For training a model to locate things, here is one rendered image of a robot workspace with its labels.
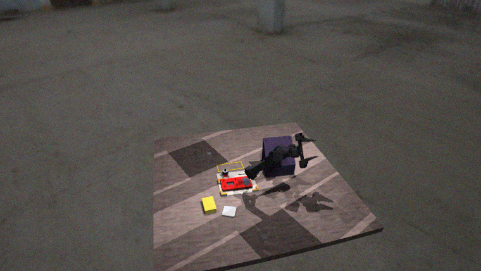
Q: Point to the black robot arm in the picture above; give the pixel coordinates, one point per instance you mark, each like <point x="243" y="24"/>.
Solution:
<point x="275" y="157"/>

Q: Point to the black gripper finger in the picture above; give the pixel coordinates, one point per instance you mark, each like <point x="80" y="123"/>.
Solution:
<point x="308" y="159"/>
<point x="303" y="139"/>

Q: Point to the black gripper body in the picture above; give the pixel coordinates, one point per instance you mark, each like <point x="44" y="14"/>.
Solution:
<point x="299" y="151"/>

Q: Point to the white flat square tile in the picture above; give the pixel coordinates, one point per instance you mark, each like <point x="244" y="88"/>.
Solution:
<point x="229" y="211"/>

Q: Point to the yellow rectangular block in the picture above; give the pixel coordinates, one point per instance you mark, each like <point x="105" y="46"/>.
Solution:
<point x="209" y="205"/>

